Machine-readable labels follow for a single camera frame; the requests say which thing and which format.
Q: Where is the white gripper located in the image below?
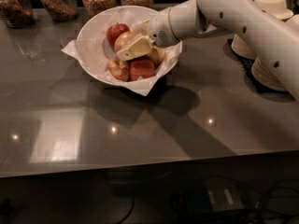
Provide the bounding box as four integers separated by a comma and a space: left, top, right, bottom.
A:
117, 8, 179, 61

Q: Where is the large apple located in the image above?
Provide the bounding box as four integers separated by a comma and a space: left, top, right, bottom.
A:
114, 32, 136, 51

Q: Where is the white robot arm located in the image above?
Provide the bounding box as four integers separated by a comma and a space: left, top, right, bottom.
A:
117, 0, 299, 101

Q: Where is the yellow-red right apple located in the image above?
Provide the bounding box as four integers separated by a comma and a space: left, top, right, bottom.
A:
146, 46, 165, 66

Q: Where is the white bowl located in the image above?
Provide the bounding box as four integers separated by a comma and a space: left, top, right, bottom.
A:
75, 6, 183, 87

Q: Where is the dark red apple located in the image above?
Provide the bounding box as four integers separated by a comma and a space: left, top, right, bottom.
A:
106, 23, 130, 47

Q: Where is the front right red apple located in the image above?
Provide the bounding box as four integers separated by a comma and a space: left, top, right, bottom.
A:
130, 59, 155, 81

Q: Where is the front left red apple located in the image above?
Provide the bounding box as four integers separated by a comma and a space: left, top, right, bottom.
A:
106, 57, 130, 82

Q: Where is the white paper liner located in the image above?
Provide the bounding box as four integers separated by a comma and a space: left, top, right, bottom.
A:
61, 7, 183, 97

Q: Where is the labelled glass granola jar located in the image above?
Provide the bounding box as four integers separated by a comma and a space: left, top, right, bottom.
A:
40, 0, 78, 22

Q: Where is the black tray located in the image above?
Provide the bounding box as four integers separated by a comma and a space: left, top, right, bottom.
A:
232, 51, 295, 103

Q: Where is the front stack of paper bowls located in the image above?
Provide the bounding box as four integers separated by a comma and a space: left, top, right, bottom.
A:
250, 13, 299, 92

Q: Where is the stack of paper bowls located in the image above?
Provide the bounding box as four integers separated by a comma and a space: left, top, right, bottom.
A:
250, 13, 299, 92
231, 0, 293, 60

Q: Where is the far left glass jar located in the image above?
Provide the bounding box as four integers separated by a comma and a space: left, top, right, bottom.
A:
0, 0, 35, 28

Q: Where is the rear stack of paper bowls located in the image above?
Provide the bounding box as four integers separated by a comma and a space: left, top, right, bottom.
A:
231, 0, 293, 60

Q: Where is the black power adapter box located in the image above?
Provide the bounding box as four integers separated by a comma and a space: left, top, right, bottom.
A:
182, 184, 244, 215

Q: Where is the black floor cable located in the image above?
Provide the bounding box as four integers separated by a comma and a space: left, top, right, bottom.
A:
115, 196, 135, 224

